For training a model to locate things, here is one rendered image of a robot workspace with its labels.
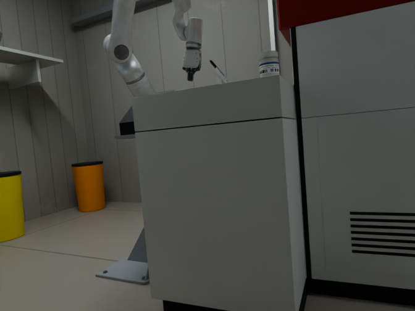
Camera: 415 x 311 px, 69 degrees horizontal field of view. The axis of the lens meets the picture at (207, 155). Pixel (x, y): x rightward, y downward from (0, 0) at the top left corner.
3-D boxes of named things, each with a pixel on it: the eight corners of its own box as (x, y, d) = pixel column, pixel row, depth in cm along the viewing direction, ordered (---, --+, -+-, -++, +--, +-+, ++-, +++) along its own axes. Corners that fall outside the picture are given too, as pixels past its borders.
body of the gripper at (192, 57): (204, 49, 171) (202, 69, 173) (188, 49, 175) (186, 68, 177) (198, 45, 164) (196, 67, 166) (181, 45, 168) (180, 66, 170)
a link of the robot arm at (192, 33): (181, 42, 170) (193, 41, 164) (184, 17, 168) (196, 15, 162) (192, 45, 176) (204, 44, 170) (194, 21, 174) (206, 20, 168)
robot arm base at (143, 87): (131, 117, 176) (114, 91, 164) (144, 97, 188) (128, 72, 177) (159, 112, 168) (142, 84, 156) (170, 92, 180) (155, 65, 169)
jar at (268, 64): (281, 79, 114) (279, 53, 114) (277, 76, 108) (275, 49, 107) (262, 81, 117) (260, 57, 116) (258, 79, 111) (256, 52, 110)
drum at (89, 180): (92, 205, 399) (88, 161, 396) (114, 205, 383) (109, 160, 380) (69, 212, 367) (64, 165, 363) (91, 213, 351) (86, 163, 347)
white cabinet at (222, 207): (316, 247, 198) (308, 121, 193) (297, 344, 110) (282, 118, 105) (224, 240, 224) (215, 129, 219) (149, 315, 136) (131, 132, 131)
